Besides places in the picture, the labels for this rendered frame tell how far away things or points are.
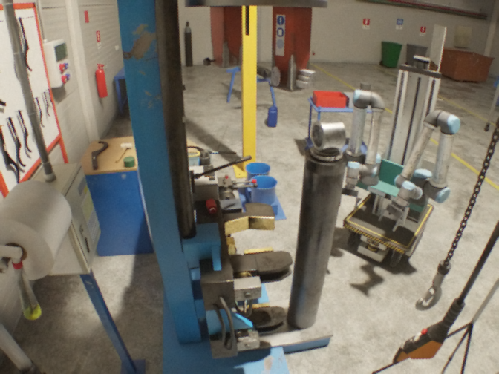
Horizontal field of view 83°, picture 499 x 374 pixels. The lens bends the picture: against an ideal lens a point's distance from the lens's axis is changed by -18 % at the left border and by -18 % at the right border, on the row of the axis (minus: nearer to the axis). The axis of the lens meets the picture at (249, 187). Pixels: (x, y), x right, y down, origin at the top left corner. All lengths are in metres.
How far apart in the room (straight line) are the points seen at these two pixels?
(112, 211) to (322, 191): 1.99
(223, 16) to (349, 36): 12.13
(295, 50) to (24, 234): 1.10
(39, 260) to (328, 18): 12.62
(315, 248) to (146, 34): 1.38
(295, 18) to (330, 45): 12.03
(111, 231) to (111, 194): 0.41
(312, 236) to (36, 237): 1.36
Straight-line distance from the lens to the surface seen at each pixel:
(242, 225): 2.03
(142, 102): 1.41
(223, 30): 1.52
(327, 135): 1.58
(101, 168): 2.95
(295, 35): 1.25
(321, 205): 1.73
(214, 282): 1.52
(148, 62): 1.37
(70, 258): 1.51
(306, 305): 2.28
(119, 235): 3.26
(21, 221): 1.12
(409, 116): 2.97
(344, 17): 13.37
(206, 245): 1.57
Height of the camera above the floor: 2.20
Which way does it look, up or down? 31 degrees down
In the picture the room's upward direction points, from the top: straight up
